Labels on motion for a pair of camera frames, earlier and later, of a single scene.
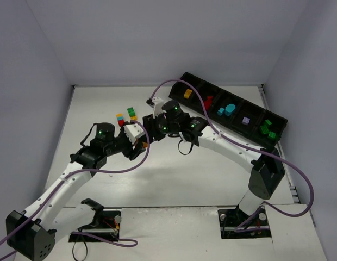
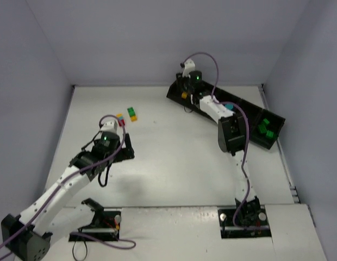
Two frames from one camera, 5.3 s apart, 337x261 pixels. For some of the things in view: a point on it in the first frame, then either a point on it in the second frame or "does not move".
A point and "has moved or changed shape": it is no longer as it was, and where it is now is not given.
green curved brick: x=264 y=129 does not move
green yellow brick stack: x=132 y=113 does not move
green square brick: x=273 y=135 has moved or changed shape
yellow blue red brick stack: x=120 y=119 does not move
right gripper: x=150 y=127 -> x=183 y=85
